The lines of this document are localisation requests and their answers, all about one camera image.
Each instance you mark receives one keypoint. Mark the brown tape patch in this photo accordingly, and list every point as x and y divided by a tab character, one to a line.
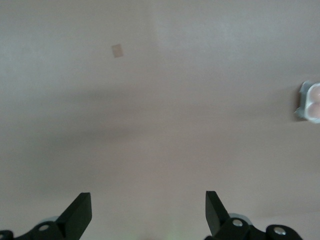
117	51

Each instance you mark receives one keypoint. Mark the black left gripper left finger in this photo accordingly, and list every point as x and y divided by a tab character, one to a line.
75	217

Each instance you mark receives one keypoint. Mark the clear plastic egg box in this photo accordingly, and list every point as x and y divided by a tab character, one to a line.
303	100

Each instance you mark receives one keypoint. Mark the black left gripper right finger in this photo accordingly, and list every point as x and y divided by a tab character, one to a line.
216	215

